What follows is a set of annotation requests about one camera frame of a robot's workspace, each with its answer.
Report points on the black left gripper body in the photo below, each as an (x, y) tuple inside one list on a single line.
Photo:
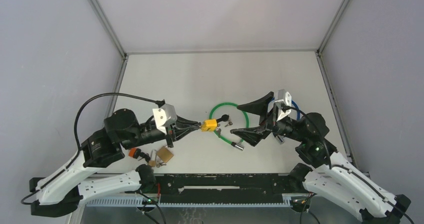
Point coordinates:
[(169, 134)]

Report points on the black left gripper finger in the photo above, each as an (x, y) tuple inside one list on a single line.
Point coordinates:
[(180, 133), (185, 123)]

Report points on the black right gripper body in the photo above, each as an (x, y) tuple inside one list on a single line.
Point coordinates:
[(285, 126)]

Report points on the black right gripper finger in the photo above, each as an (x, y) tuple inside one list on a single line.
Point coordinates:
[(258, 107), (251, 135)]

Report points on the blue cable lock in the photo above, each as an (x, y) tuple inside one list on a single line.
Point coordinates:
[(280, 138)]

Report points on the green cable lock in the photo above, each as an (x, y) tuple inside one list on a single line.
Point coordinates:
[(237, 145)]

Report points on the yellow tag padlock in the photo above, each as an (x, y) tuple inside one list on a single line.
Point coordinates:
[(210, 125)]

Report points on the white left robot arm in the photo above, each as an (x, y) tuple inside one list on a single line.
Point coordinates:
[(66, 189)]

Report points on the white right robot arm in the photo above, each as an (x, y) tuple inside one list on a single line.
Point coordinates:
[(323, 169)]

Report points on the large brass padlock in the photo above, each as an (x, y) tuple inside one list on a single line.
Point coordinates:
[(164, 154)]

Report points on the small brass padlock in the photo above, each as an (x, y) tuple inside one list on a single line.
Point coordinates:
[(153, 158)]

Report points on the orange black padlock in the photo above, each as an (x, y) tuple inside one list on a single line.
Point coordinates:
[(137, 153)]

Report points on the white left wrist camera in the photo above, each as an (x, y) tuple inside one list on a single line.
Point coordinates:
[(164, 117)]

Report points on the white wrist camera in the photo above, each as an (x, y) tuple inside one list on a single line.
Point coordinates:
[(282, 105), (164, 117)]

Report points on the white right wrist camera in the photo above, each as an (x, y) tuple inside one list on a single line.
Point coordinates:
[(282, 105)]

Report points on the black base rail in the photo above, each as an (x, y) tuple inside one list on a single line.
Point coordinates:
[(226, 189)]

